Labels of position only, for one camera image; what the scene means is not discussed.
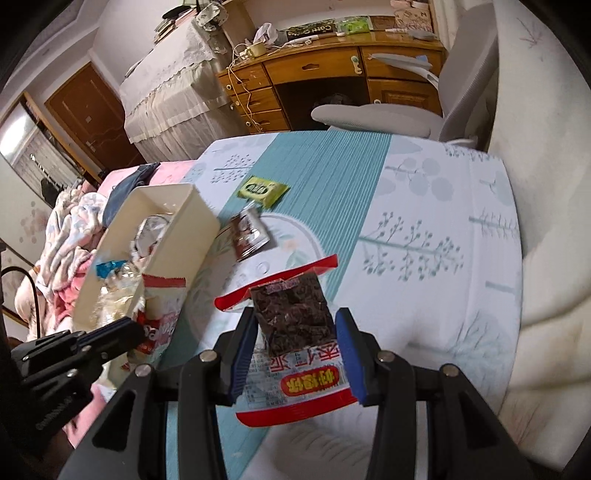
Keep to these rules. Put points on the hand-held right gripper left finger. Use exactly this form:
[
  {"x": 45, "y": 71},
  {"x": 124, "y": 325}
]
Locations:
[{"x": 242, "y": 360}]

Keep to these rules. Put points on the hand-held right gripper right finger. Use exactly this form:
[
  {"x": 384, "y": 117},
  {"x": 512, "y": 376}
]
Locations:
[{"x": 351, "y": 355}]

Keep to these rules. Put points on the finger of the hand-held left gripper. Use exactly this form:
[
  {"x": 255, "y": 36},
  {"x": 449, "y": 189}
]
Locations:
[{"x": 115, "y": 336}]

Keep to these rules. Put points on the clear snack packet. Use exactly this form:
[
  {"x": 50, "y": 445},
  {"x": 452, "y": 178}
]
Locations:
[{"x": 120, "y": 295}]

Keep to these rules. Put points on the red white snack bag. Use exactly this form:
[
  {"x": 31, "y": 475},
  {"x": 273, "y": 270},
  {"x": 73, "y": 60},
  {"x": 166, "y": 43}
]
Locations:
[{"x": 161, "y": 314}]

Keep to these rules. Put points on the red white dark-snack packet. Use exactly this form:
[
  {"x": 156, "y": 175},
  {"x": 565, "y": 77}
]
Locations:
[{"x": 291, "y": 314}]

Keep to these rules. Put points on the white plastic bin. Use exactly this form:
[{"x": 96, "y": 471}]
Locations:
[{"x": 180, "y": 240}]

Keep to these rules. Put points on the blue candy wrapper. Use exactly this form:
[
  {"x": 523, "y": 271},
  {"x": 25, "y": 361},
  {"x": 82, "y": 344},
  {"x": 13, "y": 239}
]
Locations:
[{"x": 108, "y": 267}]

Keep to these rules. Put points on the silver foil packet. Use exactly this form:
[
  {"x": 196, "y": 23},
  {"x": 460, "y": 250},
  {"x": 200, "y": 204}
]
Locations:
[{"x": 152, "y": 233}]

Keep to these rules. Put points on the floral blanket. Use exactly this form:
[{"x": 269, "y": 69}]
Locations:
[{"x": 69, "y": 235}]

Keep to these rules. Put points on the brown silver snack packet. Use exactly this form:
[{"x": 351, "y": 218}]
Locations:
[{"x": 249, "y": 233}]

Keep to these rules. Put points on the navy cloth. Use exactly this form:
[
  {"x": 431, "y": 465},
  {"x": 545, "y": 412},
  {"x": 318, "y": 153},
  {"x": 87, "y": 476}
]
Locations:
[{"x": 129, "y": 189}]

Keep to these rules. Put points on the green snack packet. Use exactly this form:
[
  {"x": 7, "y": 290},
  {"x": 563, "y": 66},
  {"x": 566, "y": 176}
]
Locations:
[{"x": 262, "y": 190}]

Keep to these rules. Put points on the printed tablecloth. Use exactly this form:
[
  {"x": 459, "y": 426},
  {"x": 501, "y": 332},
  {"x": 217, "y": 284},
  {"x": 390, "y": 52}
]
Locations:
[{"x": 332, "y": 184}]

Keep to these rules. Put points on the pink blanket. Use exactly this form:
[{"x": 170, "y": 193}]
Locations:
[{"x": 171, "y": 168}]

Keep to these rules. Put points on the brown door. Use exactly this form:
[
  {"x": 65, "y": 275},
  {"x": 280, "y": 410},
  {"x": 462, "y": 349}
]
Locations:
[{"x": 87, "y": 110}]

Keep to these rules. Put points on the grey office chair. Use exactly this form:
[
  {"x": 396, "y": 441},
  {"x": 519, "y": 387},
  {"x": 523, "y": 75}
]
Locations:
[{"x": 369, "y": 115}]

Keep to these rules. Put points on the white lace cover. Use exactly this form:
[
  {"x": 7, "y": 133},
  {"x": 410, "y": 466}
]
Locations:
[{"x": 175, "y": 83}]

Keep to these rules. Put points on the white leaf-print curtain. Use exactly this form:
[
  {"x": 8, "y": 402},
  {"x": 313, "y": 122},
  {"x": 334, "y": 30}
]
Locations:
[{"x": 549, "y": 184}]

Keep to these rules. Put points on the wooden desk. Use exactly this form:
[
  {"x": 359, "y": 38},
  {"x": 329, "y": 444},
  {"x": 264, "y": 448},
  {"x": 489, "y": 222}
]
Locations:
[{"x": 300, "y": 64}]

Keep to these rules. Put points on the yellow mug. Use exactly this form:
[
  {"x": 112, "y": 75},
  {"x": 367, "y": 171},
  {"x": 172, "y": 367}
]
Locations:
[{"x": 255, "y": 50}]

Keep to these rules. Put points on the dark flat box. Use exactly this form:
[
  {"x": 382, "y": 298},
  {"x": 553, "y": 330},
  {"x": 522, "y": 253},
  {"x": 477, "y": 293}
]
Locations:
[{"x": 309, "y": 30}]

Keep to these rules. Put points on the white plastic bag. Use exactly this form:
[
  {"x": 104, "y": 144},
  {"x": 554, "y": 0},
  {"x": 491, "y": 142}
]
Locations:
[{"x": 267, "y": 33}]

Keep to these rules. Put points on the light green packet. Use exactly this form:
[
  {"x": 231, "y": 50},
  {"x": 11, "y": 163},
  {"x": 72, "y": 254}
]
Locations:
[{"x": 354, "y": 25}]

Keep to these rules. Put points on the floral bag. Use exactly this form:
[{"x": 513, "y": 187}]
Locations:
[{"x": 210, "y": 16}]

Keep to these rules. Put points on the printed cardboard box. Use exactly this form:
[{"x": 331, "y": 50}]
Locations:
[{"x": 415, "y": 16}]

